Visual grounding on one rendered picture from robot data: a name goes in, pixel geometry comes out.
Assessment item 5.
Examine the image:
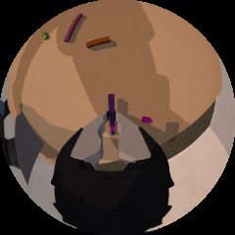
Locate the lime green rod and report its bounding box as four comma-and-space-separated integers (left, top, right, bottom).
41, 32, 49, 40

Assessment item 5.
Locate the pink rod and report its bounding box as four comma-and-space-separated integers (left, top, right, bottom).
64, 14, 83, 42

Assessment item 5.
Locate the orange rod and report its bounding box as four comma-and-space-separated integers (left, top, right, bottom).
86, 36, 111, 48

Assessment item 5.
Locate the purple rod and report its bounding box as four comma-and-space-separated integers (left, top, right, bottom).
108, 94, 115, 127

